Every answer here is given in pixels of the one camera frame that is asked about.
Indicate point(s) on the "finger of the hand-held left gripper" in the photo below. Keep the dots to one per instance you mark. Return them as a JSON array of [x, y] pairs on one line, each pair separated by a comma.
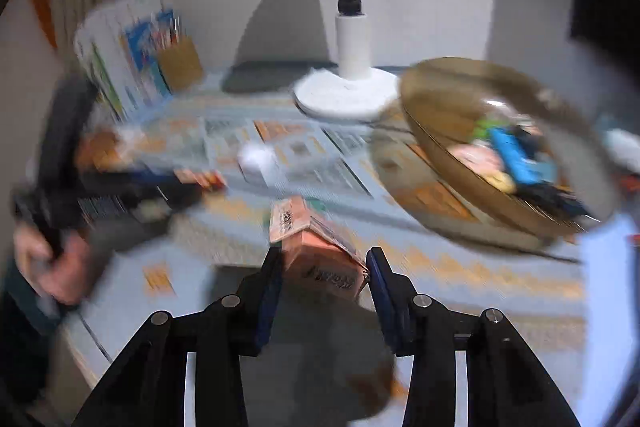
[[192, 184]]

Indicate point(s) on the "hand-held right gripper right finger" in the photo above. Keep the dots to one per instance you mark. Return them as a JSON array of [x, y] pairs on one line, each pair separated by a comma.
[[383, 294]]

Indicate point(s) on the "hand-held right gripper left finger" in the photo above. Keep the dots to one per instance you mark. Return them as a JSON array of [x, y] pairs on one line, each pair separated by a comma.
[[267, 294]]

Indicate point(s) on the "orange cardboard box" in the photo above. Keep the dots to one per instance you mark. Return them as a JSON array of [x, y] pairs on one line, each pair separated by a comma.
[[320, 257]]

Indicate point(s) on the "amber ribbed glass bowl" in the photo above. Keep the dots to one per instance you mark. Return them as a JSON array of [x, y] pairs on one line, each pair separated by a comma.
[[450, 107]]

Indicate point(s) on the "person's left forearm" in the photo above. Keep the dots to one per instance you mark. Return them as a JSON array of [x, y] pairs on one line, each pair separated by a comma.
[[17, 342]]

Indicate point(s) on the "person's left hand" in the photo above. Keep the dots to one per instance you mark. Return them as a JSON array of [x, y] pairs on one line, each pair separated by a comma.
[[55, 269]]

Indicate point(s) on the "small white object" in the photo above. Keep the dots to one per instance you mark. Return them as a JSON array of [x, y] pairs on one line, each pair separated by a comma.
[[257, 162]]

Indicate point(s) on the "brown pencil holder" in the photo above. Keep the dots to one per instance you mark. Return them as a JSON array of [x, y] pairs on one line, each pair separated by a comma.
[[180, 62]]

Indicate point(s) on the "stack of upright books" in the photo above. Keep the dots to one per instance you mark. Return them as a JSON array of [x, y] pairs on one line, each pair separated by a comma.
[[125, 52]]

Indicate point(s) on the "yellow item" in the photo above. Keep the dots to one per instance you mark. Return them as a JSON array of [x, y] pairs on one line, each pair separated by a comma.
[[500, 182]]

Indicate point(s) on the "pink item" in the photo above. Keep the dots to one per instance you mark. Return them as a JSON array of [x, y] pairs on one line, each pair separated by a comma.
[[475, 158]]

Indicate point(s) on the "white desk lamp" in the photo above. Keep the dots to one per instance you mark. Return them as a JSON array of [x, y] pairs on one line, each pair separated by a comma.
[[350, 87]]

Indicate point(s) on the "blue plastic item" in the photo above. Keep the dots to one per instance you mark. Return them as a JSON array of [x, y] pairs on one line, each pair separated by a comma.
[[515, 157]]

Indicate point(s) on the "green item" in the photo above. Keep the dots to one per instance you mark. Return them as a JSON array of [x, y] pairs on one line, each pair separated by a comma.
[[484, 129]]

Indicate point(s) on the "black item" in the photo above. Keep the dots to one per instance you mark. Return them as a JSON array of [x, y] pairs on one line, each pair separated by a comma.
[[555, 199]]

